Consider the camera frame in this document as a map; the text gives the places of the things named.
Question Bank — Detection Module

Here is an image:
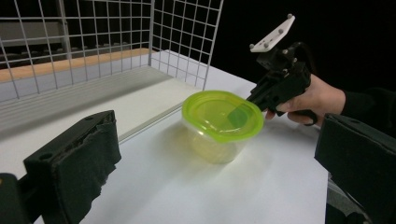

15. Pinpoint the wooden strip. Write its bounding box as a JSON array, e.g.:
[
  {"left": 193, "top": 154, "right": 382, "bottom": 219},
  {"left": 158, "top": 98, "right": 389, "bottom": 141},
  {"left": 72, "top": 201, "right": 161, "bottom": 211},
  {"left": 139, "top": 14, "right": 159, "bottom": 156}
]
[{"left": 0, "top": 48, "right": 151, "bottom": 83}]

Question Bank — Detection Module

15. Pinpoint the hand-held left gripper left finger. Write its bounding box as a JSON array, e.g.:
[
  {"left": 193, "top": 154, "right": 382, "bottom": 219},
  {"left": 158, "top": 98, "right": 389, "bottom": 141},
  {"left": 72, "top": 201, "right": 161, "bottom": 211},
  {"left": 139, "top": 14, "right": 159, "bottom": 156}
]
[{"left": 22, "top": 109, "right": 122, "bottom": 224}]

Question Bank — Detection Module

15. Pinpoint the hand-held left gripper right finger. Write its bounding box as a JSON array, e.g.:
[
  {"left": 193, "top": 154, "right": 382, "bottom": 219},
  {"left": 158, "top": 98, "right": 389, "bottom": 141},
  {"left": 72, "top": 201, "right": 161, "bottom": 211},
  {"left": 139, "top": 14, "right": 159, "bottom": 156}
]
[{"left": 314, "top": 113, "right": 396, "bottom": 224}]

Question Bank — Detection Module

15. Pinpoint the grey background equipment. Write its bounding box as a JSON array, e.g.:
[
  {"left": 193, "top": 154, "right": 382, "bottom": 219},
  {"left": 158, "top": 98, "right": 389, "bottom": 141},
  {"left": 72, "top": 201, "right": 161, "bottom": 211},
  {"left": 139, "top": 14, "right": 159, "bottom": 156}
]
[{"left": 0, "top": 21, "right": 64, "bottom": 48}]

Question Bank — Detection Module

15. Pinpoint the white wire shelf rack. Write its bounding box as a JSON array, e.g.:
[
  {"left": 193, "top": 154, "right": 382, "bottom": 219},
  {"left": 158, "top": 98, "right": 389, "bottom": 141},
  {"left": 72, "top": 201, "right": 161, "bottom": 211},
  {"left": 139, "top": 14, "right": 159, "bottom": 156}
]
[{"left": 0, "top": 0, "right": 225, "bottom": 180}]

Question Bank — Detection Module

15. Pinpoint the plastic container with green lid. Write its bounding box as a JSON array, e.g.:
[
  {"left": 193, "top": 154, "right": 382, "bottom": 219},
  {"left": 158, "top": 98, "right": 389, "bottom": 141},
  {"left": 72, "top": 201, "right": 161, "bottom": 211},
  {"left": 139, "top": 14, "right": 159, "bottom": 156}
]
[{"left": 181, "top": 90, "right": 265, "bottom": 165}]

